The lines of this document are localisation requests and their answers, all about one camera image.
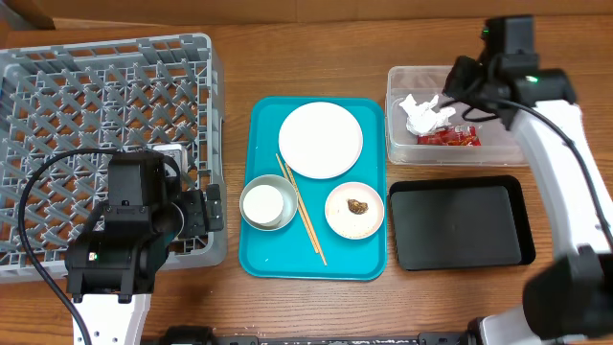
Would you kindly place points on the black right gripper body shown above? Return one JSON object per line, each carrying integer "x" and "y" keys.
{"x": 460, "y": 77}

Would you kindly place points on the crumpled white tissue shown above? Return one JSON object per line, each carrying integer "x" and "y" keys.
{"x": 427, "y": 117}

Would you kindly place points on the large white round plate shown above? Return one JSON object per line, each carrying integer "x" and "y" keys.
{"x": 320, "y": 140}

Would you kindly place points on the black plastic tray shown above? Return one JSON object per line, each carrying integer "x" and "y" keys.
{"x": 460, "y": 223}

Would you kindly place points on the white paper cup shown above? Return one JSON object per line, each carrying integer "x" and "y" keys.
{"x": 263, "y": 205}

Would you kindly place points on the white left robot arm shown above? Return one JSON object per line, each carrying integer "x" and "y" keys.
{"x": 126, "y": 239}

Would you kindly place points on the small pink bowl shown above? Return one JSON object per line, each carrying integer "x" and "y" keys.
{"x": 348, "y": 225}

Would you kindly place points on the right wooden chopstick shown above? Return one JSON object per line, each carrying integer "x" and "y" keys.
{"x": 308, "y": 223}

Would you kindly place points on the red snack wrapper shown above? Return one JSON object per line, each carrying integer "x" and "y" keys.
{"x": 461, "y": 136}

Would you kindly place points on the clear plastic waste bin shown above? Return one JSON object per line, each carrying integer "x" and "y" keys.
{"x": 423, "y": 83}

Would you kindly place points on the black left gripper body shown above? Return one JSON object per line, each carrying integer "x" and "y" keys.
{"x": 194, "y": 221}

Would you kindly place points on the black rail at table edge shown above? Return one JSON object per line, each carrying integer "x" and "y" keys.
{"x": 206, "y": 336}

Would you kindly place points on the brown food scrap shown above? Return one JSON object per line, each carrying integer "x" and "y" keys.
{"x": 357, "y": 207}

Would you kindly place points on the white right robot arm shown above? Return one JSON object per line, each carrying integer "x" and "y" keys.
{"x": 571, "y": 299}

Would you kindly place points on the grey round bowl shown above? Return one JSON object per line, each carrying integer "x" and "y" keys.
{"x": 288, "y": 193}

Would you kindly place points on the grey plastic dish rack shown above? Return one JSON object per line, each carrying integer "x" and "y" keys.
{"x": 63, "y": 107}

